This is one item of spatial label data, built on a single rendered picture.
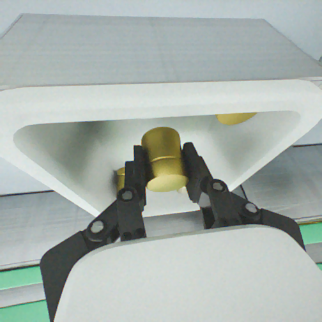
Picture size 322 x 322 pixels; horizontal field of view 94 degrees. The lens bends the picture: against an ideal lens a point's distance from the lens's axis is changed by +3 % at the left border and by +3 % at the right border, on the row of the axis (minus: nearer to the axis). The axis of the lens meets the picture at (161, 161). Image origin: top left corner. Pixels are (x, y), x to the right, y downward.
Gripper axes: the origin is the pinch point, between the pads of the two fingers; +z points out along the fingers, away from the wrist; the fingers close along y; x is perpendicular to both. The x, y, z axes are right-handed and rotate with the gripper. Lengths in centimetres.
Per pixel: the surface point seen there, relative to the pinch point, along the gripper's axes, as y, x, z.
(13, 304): -23.4, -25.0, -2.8
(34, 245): -21.4, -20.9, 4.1
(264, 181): 17.6, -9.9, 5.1
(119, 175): -5.4, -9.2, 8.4
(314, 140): 30.8, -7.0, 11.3
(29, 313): -20.6, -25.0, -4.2
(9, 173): -23.4, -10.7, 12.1
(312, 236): 22.2, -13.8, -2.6
